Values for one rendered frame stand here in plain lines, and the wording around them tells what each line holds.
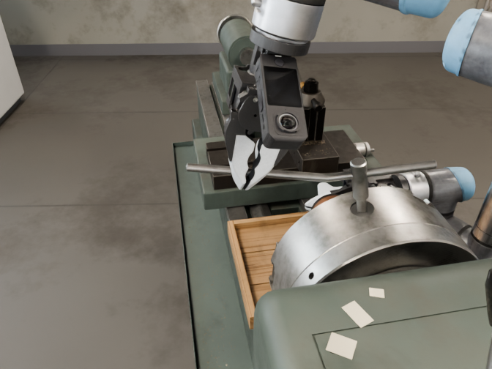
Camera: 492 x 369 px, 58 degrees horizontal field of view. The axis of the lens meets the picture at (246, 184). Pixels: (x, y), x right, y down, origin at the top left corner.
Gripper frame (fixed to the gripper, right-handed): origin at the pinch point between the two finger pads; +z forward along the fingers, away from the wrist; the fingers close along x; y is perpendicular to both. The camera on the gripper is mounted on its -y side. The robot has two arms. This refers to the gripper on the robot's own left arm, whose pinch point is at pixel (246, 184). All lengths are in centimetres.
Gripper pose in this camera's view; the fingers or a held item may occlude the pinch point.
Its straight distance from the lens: 60.7
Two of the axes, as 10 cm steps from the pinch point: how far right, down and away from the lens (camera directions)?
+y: -1.9, -5.8, 8.0
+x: -9.6, -0.8, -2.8
